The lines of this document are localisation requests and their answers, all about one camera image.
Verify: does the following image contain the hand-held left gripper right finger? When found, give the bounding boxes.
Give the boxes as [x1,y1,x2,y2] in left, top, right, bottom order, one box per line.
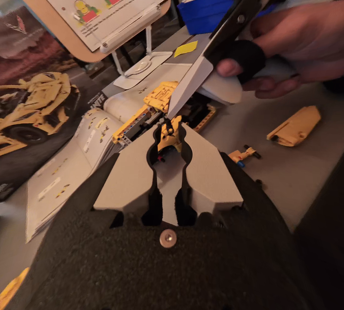
[179,124,244,227]

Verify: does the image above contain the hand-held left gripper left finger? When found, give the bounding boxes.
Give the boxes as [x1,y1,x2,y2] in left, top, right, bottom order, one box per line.
[94,125,164,227]

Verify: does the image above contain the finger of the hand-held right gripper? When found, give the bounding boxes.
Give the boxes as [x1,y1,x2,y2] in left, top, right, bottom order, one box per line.
[167,55,215,120]

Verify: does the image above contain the yellow brick car model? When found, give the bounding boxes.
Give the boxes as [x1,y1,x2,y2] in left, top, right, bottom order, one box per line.
[112,81,218,145]

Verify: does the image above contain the small yellow black brick assembly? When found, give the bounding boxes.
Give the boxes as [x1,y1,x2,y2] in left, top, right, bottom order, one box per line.
[229,145,263,169]

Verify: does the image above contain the grey desk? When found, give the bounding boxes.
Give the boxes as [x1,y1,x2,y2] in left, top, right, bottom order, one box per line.
[0,0,344,289]

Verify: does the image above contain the person's right hand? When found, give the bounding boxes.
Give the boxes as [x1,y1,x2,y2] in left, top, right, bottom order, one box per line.
[215,0,344,100]

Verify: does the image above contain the yellow sticky note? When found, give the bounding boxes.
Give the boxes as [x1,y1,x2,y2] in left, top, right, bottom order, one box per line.
[173,40,198,58]

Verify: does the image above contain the blue plastic bin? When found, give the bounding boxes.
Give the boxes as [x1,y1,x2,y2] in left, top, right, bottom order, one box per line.
[178,0,237,35]

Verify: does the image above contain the open instruction booklet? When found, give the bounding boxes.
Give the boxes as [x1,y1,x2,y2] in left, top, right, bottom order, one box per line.
[26,63,178,243]

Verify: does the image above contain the yellow curved panel piece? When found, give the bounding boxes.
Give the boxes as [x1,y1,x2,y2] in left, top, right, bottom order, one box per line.
[267,106,322,148]

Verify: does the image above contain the toy car box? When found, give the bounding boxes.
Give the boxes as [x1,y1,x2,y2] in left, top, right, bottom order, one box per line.
[0,7,108,200]

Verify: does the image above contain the black perforated mat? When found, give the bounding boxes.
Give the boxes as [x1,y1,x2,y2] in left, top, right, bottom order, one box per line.
[293,154,344,310]

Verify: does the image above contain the wooden document stand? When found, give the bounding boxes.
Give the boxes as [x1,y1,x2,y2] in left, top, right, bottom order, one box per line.
[4,0,173,90]

